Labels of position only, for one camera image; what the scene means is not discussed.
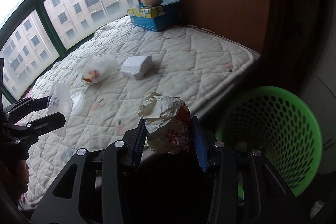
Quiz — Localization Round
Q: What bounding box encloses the clear plastic cup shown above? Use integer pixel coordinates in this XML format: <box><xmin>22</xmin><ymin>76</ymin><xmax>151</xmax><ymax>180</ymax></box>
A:
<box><xmin>76</xmin><ymin>54</ymin><xmax>118</xmax><ymax>85</ymax></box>

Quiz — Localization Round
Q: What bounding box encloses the green plastic mesh basket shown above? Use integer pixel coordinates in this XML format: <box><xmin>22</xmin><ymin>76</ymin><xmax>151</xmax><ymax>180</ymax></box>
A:
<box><xmin>215</xmin><ymin>86</ymin><xmax>322</xmax><ymax>197</ymax></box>

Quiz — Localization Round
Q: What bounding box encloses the white styrofoam block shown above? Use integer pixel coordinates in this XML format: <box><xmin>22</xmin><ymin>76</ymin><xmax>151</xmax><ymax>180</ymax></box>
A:
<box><xmin>121</xmin><ymin>56</ymin><xmax>153</xmax><ymax>80</ymax></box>

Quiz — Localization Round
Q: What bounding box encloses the clear round plastic lid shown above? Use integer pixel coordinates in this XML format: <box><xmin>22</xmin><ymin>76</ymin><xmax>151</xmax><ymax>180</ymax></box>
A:
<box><xmin>70</xmin><ymin>88</ymin><xmax>85</xmax><ymax>118</ymax></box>

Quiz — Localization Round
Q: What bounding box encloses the blue yellow tissue box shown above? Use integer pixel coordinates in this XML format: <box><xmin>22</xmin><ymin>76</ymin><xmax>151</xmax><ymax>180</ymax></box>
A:
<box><xmin>127</xmin><ymin>0</ymin><xmax>180</xmax><ymax>32</ymax></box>

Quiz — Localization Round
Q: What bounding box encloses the paper wrapper ball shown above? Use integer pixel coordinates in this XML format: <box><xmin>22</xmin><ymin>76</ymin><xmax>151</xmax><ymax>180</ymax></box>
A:
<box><xmin>138</xmin><ymin>92</ymin><xmax>191</xmax><ymax>155</ymax></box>

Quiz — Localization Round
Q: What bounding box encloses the white quilted mattress pad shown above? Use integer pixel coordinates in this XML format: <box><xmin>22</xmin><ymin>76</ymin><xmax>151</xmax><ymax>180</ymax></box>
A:
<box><xmin>25</xmin><ymin>16</ymin><xmax>257</xmax><ymax>206</ymax></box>

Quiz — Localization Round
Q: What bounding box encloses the orange peel piece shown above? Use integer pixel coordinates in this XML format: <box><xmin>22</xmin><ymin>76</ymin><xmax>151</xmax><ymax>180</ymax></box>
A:
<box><xmin>82</xmin><ymin>69</ymin><xmax>100</xmax><ymax>83</ymax></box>

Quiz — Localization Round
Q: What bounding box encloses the green window frame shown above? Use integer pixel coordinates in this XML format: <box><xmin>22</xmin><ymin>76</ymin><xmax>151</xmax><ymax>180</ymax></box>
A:
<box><xmin>1</xmin><ymin>0</ymin><xmax>139</xmax><ymax>103</ymax></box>

